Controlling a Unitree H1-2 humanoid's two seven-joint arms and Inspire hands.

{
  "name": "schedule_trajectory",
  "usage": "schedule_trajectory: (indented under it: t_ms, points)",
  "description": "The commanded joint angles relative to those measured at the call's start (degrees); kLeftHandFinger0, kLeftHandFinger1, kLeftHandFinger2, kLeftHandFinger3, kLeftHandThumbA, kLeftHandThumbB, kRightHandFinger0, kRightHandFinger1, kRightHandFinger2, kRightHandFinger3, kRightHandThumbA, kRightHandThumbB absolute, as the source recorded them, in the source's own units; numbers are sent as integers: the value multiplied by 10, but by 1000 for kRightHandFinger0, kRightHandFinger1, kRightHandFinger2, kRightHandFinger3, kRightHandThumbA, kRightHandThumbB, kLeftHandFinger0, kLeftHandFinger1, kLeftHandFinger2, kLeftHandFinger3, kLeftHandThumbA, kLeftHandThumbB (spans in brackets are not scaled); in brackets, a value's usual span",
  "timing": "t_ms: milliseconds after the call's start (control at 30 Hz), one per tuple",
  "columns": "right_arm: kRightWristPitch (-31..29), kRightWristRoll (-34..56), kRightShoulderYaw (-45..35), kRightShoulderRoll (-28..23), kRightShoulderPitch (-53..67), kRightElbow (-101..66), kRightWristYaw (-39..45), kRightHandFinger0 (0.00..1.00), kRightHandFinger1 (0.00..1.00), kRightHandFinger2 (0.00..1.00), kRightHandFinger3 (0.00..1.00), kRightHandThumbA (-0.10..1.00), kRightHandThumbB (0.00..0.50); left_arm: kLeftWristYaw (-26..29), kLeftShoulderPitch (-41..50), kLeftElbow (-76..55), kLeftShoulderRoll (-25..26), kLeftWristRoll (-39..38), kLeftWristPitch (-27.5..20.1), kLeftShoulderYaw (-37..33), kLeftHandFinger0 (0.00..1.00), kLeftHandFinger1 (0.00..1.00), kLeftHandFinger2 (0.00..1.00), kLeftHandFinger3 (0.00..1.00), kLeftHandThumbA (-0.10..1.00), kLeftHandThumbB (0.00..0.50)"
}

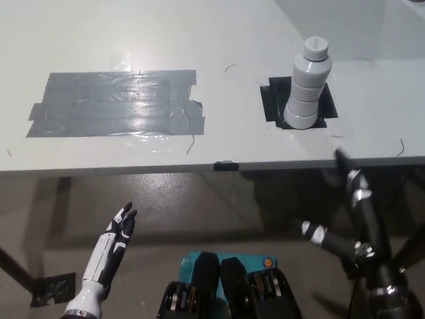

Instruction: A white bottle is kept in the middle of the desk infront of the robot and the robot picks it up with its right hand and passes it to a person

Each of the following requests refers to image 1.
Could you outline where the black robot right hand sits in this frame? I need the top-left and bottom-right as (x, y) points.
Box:
(300, 148), (411, 299)

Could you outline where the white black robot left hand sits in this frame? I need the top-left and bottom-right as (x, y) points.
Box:
(65, 201), (139, 314)

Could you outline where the white ribbed plastic bottle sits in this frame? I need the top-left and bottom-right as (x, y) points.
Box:
(283, 35), (333, 130)

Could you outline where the black robot torso teal top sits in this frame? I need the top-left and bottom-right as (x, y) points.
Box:
(157, 251), (303, 319)

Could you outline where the dark diagonal table leg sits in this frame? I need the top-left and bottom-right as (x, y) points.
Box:
(0, 245), (37, 296)

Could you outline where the black tape patch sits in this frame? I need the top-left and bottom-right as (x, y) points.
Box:
(259, 76), (339, 130)

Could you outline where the small black tape strip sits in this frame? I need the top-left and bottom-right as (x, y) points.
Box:
(213, 160), (240, 173)

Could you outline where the grey duct tape patch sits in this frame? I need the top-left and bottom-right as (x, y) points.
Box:
(25, 69), (207, 138)

